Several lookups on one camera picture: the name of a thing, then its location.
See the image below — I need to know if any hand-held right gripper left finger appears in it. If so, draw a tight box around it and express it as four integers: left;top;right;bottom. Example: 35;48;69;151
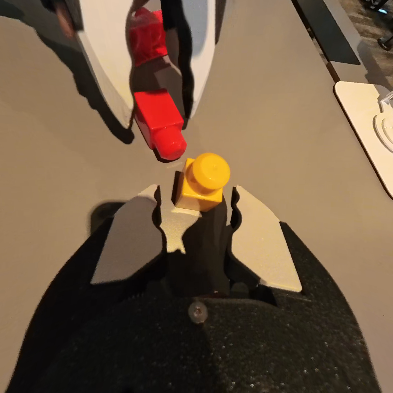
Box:
90;184;168;285

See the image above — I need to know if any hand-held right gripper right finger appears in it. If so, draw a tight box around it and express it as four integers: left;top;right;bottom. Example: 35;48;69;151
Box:
227;185;303;293

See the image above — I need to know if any white flat board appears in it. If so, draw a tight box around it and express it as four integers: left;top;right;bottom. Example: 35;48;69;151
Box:
333;81;393;199

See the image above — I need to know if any yellow mega block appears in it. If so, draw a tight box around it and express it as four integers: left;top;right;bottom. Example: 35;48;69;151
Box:
173;152;231;212

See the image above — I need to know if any black panel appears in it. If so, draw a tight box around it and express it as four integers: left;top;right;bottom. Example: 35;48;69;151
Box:
291;0;362;66

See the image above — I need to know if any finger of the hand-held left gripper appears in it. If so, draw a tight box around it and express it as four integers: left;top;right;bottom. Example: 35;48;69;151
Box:
160;0;216;120
75;0;137;129

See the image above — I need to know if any black chair base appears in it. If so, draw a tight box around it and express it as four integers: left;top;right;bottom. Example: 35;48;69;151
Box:
377;28;393;51

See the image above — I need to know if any red mega block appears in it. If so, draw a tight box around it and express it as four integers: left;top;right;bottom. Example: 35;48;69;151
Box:
134;89;188;161
128;8;169;67

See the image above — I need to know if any white round disc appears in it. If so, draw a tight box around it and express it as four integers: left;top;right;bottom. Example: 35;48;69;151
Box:
372;112;393;154

